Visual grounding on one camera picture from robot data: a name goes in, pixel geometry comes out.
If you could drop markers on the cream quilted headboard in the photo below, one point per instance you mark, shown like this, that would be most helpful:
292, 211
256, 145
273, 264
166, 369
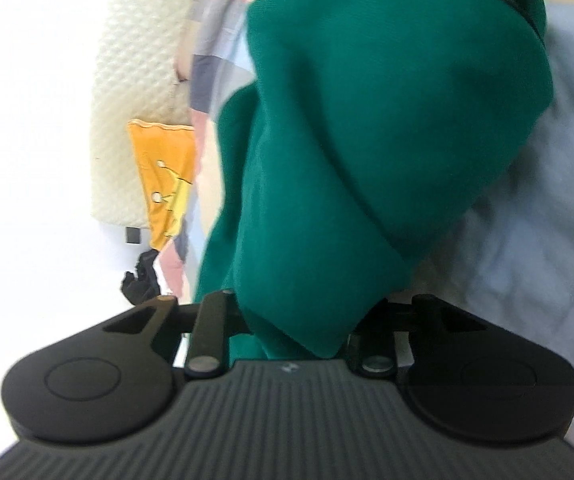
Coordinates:
132, 60

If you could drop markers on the patchwork blanket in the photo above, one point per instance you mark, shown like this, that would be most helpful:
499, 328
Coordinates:
542, 210

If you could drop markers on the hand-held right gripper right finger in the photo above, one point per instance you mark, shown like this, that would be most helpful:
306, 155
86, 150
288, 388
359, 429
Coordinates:
382, 325

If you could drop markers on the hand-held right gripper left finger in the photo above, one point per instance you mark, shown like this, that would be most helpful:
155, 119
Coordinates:
213, 322

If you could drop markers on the dark wall socket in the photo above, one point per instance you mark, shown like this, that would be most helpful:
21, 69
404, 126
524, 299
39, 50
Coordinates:
133, 235

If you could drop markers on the pile of black clothes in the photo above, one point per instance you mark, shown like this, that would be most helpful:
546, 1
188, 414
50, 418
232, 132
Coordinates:
142, 280

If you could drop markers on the orange pillow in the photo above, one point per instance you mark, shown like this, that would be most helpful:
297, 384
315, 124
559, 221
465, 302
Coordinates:
162, 160

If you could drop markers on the green hoodie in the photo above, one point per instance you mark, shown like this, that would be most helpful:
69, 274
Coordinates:
367, 135

